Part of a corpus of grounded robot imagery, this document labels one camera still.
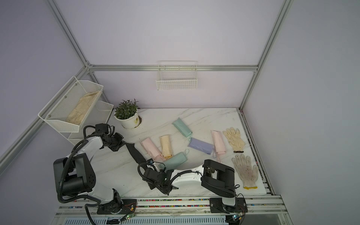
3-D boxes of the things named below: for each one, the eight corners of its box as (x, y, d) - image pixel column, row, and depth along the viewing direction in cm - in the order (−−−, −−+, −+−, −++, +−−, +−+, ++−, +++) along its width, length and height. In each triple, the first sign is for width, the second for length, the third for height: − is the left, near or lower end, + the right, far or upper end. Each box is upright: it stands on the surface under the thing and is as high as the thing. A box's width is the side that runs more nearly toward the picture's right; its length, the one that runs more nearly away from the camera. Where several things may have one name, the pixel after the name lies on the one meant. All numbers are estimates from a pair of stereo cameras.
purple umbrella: (188, 146, 99) (188, 144, 97) (191, 139, 103) (191, 137, 101) (211, 155, 95) (211, 153, 93) (213, 147, 99) (214, 145, 97)
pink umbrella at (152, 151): (157, 166, 90) (156, 164, 87) (140, 145, 100) (139, 142, 97) (166, 159, 93) (165, 157, 90) (149, 139, 103) (148, 137, 100)
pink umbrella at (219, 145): (213, 162, 92) (214, 160, 90) (209, 132, 107) (210, 130, 105) (227, 162, 92) (229, 160, 90) (221, 132, 107) (222, 130, 105)
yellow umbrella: (162, 160, 92) (161, 158, 90) (160, 138, 103) (159, 136, 101) (173, 157, 93) (173, 156, 91) (170, 136, 104) (169, 134, 102)
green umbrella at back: (187, 138, 104) (187, 136, 102) (172, 124, 112) (172, 122, 110) (193, 132, 107) (194, 130, 105) (179, 119, 115) (178, 117, 113)
